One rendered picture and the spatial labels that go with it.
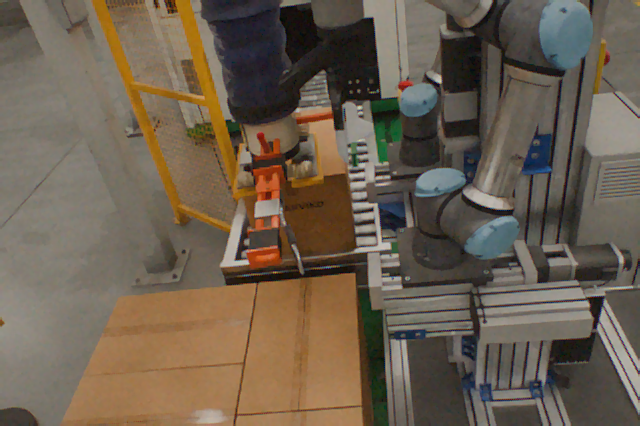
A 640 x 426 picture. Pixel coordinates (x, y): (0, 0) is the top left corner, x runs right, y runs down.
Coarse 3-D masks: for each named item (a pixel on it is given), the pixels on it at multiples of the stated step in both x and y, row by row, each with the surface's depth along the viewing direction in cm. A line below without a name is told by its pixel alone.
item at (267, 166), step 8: (280, 152) 149; (256, 160) 150; (264, 160) 149; (272, 160) 148; (280, 160) 148; (256, 168) 146; (264, 168) 143; (272, 168) 143; (280, 168) 143; (256, 176) 144; (272, 176) 144; (280, 176) 144
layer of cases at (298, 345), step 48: (240, 288) 207; (288, 288) 203; (336, 288) 199; (144, 336) 193; (192, 336) 190; (240, 336) 186; (288, 336) 183; (336, 336) 179; (96, 384) 178; (144, 384) 175; (192, 384) 172; (240, 384) 169; (288, 384) 166; (336, 384) 163
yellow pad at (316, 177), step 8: (304, 136) 179; (312, 136) 183; (312, 144) 179; (296, 160) 171; (304, 160) 166; (312, 160) 169; (320, 160) 170; (320, 168) 166; (312, 176) 162; (320, 176) 162; (296, 184) 161; (304, 184) 161; (312, 184) 161
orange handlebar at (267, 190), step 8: (328, 112) 170; (296, 120) 170; (304, 120) 170; (312, 120) 170; (320, 120) 171; (264, 176) 143; (256, 184) 139; (264, 184) 139; (272, 184) 138; (256, 192) 136; (264, 192) 137; (272, 192) 136; (264, 200) 134; (256, 224) 125; (272, 224) 124; (264, 256) 115; (272, 256) 115; (264, 264) 115
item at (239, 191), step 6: (240, 144) 188; (240, 150) 184; (246, 150) 178; (240, 168) 173; (246, 168) 167; (234, 180) 168; (234, 186) 164; (240, 186) 163; (246, 186) 163; (252, 186) 163; (234, 192) 162; (240, 192) 161; (246, 192) 161; (252, 192) 161; (234, 198) 162
